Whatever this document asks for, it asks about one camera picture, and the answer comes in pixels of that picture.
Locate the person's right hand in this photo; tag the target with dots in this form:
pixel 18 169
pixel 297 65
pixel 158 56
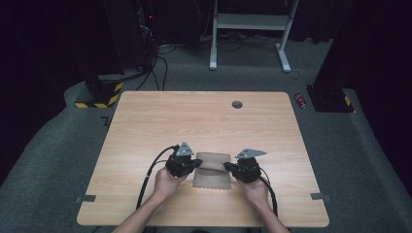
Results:
pixel 256 191

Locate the grey round table grommet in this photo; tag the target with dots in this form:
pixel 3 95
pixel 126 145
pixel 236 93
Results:
pixel 237 104

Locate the black yellow striped pillar base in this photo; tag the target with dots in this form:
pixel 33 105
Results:
pixel 100 93

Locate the dark equipment rack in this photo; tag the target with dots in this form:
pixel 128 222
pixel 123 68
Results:
pixel 147 22

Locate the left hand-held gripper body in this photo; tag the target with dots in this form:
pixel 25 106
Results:
pixel 179 165

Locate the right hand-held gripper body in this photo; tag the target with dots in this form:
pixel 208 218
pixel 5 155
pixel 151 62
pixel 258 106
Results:
pixel 247 168

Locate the grey tape strip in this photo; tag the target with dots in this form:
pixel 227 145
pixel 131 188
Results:
pixel 320 196
pixel 85 198

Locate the white metal stand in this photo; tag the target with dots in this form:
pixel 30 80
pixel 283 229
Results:
pixel 249 22

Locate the beige cloth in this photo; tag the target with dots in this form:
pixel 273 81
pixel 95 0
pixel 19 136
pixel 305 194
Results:
pixel 212 181

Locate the red can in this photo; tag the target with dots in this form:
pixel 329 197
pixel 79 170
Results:
pixel 300 100

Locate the person's left hand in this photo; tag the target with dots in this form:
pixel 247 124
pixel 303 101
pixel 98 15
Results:
pixel 166 186

